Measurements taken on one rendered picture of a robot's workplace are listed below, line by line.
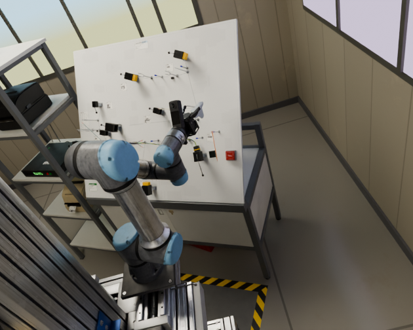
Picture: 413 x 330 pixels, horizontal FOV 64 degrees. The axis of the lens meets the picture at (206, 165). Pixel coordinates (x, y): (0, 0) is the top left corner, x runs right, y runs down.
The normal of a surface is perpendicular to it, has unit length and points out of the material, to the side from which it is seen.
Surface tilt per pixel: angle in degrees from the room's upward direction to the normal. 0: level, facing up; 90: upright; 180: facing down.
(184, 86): 54
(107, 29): 90
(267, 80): 90
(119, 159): 83
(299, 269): 0
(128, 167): 83
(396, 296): 0
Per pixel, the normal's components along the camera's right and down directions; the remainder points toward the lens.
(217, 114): -0.40, 0.11
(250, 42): 0.10, 0.61
